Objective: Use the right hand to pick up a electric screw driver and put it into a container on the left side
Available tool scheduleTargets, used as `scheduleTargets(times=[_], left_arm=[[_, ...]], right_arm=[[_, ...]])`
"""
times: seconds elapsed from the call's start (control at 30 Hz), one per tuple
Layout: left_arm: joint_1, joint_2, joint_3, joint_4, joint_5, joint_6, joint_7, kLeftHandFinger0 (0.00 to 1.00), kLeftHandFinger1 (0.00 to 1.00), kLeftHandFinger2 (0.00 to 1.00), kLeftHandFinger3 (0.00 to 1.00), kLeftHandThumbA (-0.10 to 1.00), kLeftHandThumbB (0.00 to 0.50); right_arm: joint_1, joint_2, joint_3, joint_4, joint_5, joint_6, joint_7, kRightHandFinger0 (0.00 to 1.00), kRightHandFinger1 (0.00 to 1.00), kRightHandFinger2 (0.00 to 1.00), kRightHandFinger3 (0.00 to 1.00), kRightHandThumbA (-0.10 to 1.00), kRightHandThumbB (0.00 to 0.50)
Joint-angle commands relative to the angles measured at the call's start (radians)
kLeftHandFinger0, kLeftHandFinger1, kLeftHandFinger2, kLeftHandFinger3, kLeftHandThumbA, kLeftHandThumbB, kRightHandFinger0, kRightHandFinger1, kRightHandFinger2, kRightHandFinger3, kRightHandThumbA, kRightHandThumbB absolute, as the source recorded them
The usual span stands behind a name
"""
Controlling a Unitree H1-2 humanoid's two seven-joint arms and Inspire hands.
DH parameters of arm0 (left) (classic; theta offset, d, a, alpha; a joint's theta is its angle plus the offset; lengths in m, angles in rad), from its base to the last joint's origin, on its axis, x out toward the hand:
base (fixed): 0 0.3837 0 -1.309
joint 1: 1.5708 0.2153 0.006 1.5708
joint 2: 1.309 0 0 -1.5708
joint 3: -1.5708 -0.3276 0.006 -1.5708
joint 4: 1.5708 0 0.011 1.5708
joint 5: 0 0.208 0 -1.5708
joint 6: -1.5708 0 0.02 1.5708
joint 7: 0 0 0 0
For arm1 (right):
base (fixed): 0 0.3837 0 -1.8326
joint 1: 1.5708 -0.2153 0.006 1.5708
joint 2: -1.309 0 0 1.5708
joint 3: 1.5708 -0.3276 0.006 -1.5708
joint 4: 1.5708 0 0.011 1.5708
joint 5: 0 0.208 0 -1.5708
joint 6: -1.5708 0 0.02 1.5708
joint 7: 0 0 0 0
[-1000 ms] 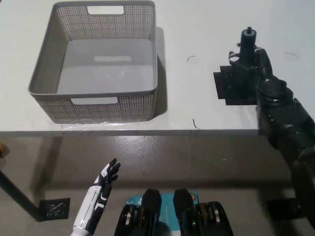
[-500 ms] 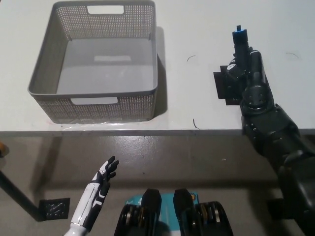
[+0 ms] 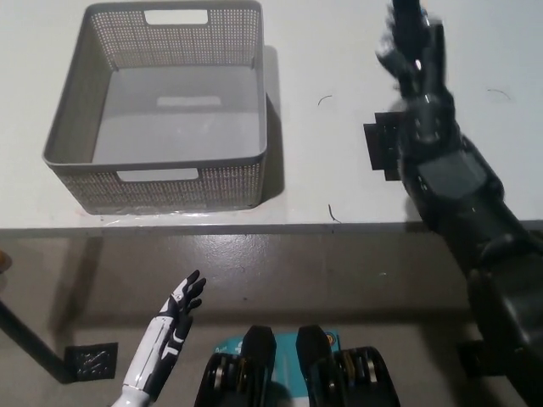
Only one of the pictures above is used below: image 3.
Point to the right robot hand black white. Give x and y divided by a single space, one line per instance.
424 97

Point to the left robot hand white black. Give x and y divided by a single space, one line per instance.
163 343

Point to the black tape patch holder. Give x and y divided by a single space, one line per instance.
384 144

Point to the black floor tape patch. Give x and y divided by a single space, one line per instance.
91 360
471 360

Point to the black table leg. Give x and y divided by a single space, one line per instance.
34 343

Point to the robot body black teal blocks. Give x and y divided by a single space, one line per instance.
297 373

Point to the grey perforated plastic basket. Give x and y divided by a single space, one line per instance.
169 118

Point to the white label sticker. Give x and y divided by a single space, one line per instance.
188 102

